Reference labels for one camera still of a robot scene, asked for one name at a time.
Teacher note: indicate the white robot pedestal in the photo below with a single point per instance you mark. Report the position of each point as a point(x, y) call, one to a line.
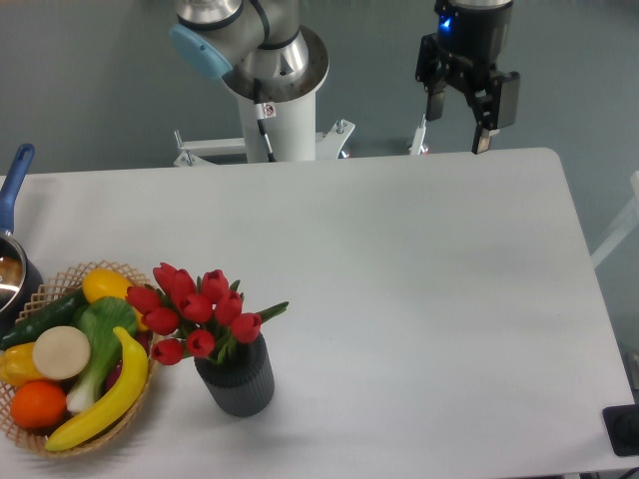
point(276, 94)

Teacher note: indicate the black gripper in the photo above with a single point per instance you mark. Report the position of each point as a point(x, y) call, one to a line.
point(462, 54)

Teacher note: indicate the black device at edge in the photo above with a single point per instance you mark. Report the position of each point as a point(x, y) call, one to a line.
point(622, 427)

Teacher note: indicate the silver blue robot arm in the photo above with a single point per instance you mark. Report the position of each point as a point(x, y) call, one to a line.
point(214, 36)

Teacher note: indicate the white frame at right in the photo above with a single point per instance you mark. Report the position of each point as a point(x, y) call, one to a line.
point(621, 226)

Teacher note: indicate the white table clamp bracket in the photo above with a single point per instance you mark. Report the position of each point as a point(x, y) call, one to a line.
point(330, 145)

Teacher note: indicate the green cucumber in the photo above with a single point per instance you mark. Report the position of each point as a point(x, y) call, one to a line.
point(59, 312)

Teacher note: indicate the blue handled saucepan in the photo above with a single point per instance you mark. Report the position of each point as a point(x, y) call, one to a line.
point(20, 278)

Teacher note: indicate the yellow bell pepper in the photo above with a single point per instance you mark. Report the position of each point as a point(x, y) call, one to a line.
point(18, 367)

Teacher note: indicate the dark grey ribbed vase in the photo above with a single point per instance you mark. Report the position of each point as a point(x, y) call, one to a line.
point(244, 388)

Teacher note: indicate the red fruit in basket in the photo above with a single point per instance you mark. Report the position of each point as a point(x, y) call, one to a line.
point(144, 338)

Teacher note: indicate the red tulip bouquet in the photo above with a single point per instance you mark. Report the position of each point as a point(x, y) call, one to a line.
point(202, 317)

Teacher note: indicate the orange fruit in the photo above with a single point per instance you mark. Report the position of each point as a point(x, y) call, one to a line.
point(38, 404)

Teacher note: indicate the yellow banana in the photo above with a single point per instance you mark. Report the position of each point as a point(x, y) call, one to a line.
point(111, 406)

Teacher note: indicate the green bok choy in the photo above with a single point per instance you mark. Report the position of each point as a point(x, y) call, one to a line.
point(105, 353)

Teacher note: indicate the yellow lemon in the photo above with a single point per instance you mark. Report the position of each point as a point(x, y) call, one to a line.
point(105, 291)

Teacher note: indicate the beige round disc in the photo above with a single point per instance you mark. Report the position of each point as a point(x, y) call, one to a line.
point(61, 352)

